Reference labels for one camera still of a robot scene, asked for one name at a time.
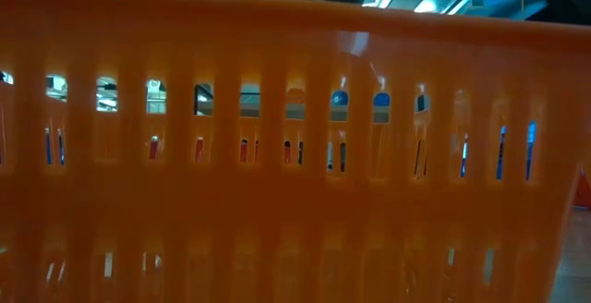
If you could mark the orange plastic slotted basket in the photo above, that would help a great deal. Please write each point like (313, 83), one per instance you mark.
(295, 96)
(295, 210)

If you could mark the blue plastic slotted basket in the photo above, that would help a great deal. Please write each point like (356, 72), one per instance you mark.
(339, 98)

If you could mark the red plastic slotted basket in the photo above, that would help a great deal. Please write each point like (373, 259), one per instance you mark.
(153, 149)

